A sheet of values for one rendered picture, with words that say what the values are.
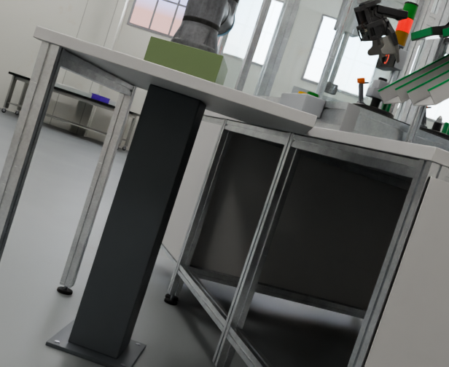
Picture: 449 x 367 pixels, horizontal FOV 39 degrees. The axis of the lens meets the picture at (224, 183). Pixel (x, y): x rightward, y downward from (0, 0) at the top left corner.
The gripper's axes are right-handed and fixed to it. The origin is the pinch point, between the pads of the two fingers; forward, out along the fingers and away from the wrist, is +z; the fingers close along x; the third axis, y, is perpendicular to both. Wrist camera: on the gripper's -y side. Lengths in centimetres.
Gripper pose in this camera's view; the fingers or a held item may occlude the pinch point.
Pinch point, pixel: (391, 59)
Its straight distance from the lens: 217.0
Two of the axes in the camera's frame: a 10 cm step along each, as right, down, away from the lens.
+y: -9.0, 3.9, -2.1
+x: 2.9, 1.6, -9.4
